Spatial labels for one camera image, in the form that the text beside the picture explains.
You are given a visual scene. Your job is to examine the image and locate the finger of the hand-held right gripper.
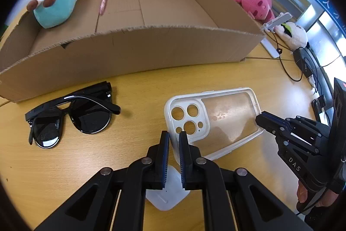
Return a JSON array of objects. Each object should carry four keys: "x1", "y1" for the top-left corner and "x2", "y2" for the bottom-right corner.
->
[
  {"x1": 255, "y1": 116, "x2": 325, "y2": 156},
  {"x1": 259, "y1": 111, "x2": 330, "y2": 137}
]

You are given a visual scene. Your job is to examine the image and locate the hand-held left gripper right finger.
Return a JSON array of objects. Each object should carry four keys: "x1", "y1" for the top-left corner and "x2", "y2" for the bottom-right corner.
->
[{"x1": 178, "y1": 131, "x2": 312, "y2": 231}]

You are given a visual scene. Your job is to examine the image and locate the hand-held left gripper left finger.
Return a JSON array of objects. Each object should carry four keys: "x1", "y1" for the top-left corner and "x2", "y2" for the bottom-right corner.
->
[{"x1": 34, "y1": 131, "x2": 170, "y2": 231}]

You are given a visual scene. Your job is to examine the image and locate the clear white phone case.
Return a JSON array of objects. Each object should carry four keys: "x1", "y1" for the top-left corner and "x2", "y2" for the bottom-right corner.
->
[{"x1": 164, "y1": 87, "x2": 265, "y2": 161}]

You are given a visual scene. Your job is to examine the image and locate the white earbuds case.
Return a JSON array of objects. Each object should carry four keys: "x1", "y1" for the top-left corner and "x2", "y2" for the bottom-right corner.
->
[{"x1": 145, "y1": 165, "x2": 191, "y2": 211}]

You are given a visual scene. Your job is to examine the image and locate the cardboard box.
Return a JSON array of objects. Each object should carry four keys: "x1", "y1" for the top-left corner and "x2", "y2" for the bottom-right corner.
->
[{"x1": 0, "y1": 0, "x2": 267, "y2": 104}]

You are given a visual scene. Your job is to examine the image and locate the person's right hand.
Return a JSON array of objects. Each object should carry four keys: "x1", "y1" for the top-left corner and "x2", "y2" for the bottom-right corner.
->
[{"x1": 296, "y1": 182, "x2": 341, "y2": 208}]

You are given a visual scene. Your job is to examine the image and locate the black device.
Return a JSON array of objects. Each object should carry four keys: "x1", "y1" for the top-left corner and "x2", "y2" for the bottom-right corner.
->
[{"x1": 311, "y1": 94, "x2": 336, "y2": 123}]

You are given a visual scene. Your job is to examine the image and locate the black power adapter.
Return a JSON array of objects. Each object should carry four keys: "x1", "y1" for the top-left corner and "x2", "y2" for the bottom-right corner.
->
[{"x1": 293, "y1": 47, "x2": 317, "y2": 79}]

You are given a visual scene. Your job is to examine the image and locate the white panda plush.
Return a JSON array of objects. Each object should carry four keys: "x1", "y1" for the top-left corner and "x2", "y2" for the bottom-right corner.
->
[{"x1": 274, "y1": 21, "x2": 309, "y2": 51}]

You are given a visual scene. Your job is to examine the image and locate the black sunglasses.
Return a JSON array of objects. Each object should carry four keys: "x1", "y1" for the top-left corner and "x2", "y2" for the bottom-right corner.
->
[{"x1": 25, "y1": 81, "x2": 121, "y2": 149}]

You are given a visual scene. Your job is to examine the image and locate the pink bear plush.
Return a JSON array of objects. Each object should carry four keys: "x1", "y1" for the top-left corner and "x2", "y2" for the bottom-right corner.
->
[{"x1": 229, "y1": 0, "x2": 276, "y2": 21}]

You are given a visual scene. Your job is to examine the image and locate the pink pen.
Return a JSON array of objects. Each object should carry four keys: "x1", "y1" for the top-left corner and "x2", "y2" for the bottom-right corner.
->
[{"x1": 99, "y1": 0, "x2": 111, "y2": 16}]

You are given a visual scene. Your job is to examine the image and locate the pig plush toy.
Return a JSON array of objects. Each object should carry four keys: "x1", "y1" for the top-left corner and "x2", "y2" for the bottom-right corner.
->
[{"x1": 26, "y1": 0, "x2": 85, "y2": 29}]

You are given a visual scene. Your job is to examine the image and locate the black cable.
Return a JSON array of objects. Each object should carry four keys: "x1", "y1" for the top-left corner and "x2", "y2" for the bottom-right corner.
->
[{"x1": 266, "y1": 31, "x2": 309, "y2": 82}]

